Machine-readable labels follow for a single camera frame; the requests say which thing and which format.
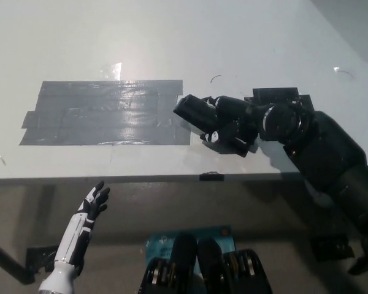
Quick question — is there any black table leg bar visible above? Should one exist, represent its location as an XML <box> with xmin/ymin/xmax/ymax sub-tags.
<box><xmin>347</xmin><ymin>255</ymin><xmax>368</xmax><ymax>276</ymax></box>
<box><xmin>0</xmin><ymin>236</ymin><xmax>35</xmax><ymax>285</ymax></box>

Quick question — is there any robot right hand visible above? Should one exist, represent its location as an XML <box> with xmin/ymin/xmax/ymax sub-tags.
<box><xmin>198</xmin><ymin>95</ymin><xmax>262</xmax><ymax>159</ymax></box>

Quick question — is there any small black tape strip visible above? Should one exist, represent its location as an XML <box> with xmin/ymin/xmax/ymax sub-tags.
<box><xmin>199</xmin><ymin>171</ymin><xmax>226</xmax><ymax>183</ymax></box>

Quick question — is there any crumpled black floor tape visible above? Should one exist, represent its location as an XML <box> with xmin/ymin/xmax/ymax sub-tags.
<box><xmin>25</xmin><ymin>244</ymin><xmax>59</xmax><ymax>274</ymax></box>
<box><xmin>309</xmin><ymin>233</ymin><xmax>357</xmax><ymax>262</ymax></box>

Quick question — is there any thin wire with shiny end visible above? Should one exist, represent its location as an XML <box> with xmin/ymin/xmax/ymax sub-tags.
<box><xmin>333</xmin><ymin>66</ymin><xmax>356</xmax><ymax>81</ymax></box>

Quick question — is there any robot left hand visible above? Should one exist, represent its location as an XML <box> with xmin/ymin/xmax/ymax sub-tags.
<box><xmin>76</xmin><ymin>180</ymin><xmax>111</xmax><ymax>225</ymax></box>

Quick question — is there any grey duct tape patch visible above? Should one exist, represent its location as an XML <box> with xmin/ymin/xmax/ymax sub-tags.
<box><xmin>18</xmin><ymin>79</ymin><xmax>192</xmax><ymax>147</ymax></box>

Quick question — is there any black tape patch square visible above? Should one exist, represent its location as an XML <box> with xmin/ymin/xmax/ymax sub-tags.
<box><xmin>243</xmin><ymin>87</ymin><xmax>315</xmax><ymax>115</ymax></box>

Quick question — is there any clear tape piece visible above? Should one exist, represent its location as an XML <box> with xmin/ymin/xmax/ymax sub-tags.
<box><xmin>99</xmin><ymin>62</ymin><xmax>124</xmax><ymax>81</ymax></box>

